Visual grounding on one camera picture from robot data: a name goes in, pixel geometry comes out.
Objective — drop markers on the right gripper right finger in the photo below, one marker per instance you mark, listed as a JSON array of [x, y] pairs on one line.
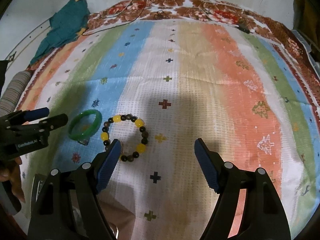
[[263, 216]]

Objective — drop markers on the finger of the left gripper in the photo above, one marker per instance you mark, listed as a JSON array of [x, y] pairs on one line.
[[52, 123], [36, 114]]

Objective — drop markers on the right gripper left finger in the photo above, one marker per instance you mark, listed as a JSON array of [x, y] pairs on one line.
[[101, 167]]

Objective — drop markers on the green jade bangle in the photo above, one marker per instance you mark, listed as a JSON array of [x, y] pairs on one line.
[[84, 126]]

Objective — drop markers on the person's left hand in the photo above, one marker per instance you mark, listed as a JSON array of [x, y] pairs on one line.
[[10, 171]]

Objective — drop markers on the grey striped bolster pillow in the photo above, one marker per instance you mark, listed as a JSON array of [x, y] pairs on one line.
[[13, 92]]

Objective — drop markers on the silver metal tin box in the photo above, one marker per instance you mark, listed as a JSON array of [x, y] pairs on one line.
[[75, 204]]

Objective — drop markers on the teal cloth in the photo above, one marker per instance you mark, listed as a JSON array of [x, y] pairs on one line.
[[65, 27]]

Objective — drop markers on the striped colourful bed mat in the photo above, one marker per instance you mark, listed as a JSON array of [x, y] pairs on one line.
[[242, 94]]

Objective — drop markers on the floral brown bedsheet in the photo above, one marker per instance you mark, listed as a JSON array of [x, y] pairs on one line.
[[128, 11]]

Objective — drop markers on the small black charger device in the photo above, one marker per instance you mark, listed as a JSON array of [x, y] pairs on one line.
[[243, 28]]

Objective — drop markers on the white wire rack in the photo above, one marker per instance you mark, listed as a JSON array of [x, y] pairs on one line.
[[306, 45]]

